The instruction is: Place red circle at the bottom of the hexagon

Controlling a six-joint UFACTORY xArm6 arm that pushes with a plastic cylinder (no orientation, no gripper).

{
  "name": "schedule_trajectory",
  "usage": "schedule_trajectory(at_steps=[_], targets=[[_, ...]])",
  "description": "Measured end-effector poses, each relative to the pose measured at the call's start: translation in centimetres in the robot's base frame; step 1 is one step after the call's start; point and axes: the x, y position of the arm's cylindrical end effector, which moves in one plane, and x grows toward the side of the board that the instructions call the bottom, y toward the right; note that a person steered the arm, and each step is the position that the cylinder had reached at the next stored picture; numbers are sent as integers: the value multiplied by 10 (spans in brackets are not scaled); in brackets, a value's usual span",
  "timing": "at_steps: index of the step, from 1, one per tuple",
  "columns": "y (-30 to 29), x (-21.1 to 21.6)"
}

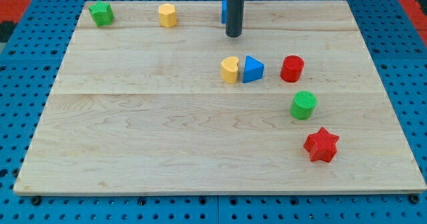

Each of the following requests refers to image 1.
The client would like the yellow hexagon block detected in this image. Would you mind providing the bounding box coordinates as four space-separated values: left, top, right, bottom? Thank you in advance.
158 3 177 28

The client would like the yellow heart block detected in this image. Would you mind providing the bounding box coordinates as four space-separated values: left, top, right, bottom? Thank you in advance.
220 56 240 84

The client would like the blue triangle block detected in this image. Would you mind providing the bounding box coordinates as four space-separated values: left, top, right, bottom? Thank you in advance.
242 55 265 83

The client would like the light wooden board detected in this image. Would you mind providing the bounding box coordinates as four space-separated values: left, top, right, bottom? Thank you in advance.
13 1 426 196

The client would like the red cylinder block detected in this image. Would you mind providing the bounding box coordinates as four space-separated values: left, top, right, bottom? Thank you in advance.
280 55 305 83

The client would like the green cylinder block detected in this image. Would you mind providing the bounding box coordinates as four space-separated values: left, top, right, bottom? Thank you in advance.
290 91 317 120

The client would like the blue cube block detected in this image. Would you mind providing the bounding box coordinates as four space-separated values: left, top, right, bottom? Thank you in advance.
221 0 227 24

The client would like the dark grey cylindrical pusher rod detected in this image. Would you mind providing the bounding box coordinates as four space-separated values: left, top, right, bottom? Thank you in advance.
226 0 245 38

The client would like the red star block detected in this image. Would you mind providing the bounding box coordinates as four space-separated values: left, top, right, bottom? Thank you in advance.
304 127 340 163

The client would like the green star block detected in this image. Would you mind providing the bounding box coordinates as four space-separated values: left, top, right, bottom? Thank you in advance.
88 1 114 27

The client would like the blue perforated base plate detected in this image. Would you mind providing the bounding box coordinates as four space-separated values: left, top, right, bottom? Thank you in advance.
1 0 426 223

